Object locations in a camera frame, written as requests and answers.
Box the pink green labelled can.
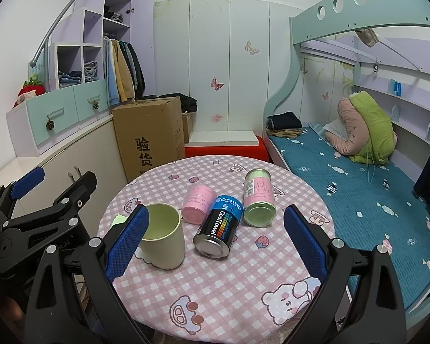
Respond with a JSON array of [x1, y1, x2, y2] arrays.
[[243, 169, 276, 228]]

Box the mint green drawer unit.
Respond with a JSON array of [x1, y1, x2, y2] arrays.
[[6, 80, 108, 158]]

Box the pale yellow-green cup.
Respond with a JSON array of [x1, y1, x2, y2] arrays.
[[139, 203, 185, 270]]

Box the light green plastic cup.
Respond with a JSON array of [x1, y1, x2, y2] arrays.
[[110, 214, 127, 227]]

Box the red plush toy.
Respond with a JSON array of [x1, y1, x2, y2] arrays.
[[13, 74, 46, 107]]

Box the mint bunk bed frame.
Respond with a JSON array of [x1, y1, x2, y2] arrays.
[[263, 0, 430, 179]]

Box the teal patterned bed mattress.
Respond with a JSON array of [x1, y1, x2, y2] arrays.
[[270, 128, 430, 308]]

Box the white board on red box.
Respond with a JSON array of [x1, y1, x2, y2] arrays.
[[185, 130, 259, 147]]

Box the cream cabinet with handles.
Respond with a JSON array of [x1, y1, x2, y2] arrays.
[[0, 116, 127, 236]]

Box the red storage box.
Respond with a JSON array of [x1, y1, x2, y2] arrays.
[[185, 136, 270, 162]]

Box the white purple shelf unit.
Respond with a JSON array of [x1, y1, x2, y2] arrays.
[[47, 0, 157, 95]]

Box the pink cylindrical can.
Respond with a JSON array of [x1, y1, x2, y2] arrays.
[[181, 184, 216, 225]]

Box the pink checkered tablecloth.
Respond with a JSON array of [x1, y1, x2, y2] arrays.
[[97, 156, 335, 343]]

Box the large brown cardboard box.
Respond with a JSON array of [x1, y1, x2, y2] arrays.
[[112, 97, 185, 182]]

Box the blue black CoolTowel can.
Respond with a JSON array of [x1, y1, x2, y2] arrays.
[[193, 195, 243, 259]]

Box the hanging clothes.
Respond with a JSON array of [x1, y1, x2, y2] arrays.
[[102, 36, 146, 106]]

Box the folded dark clothes on bed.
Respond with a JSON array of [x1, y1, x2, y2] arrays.
[[266, 111, 303, 138]]

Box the pink pillow on bed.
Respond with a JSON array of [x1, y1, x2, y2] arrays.
[[324, 98, 370, 156]]

